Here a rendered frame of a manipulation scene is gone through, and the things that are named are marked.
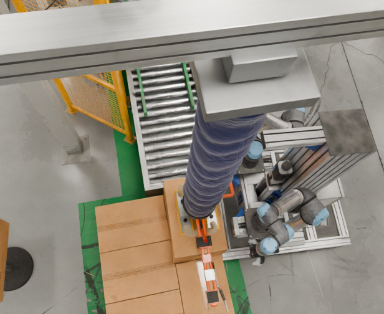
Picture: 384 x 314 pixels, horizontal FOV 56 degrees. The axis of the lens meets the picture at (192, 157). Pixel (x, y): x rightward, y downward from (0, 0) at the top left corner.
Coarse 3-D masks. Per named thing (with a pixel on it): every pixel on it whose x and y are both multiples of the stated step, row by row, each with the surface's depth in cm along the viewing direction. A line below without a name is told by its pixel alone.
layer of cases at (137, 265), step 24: (96, 216) 307; (120, 216) 308; (144, 216) 310; (120, 240) 301; (144, 240) 302; (168, 240) 304; (120, 264) 294; (144, 264) 295; (168, 264) 297; (192, 264) 298; (216, 264) 299; (120, 288) 287; (144, 288) 289; (168, 288) 290; (192, 288) 291; (120, 312) 281; (144, 312) 282; (168, 312) 283; (192, 312) 284; (216, 312) 286
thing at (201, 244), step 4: (200, 236) 240; (208, 236) 242; (196, 240) 241; (200, 240) 240; (208, 240) 241; (200, 244) 240; (204, 244) 240; (208, 244) 240; (200, 248) 238; (204, 248) 241
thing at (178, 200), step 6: (174, 192) 265; (180, 198) 263; (180, 204) 261; (180, 216) 258; (186, 216) 258; (180, 222) 257; (186, 222) 257; (192, 222) 257; (180, 228) 255; (192, 228) 256; (180, 234) 254
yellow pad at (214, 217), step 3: (216, 210) 262; (213, 213) 260; (216, 213) 261; (210, 216) 257; (213, 216) 257; (216, 216) 260; (204, 219) 259; (207, 219) 258; (210, 219) 258; (213, 219) 259; (216, 219) 259; (207, 222) 258; (216, 222) 258; (207, 225) 257; (210, 225) 257; (207, 228) 257; (210, 228) 257; (219, 228) 257
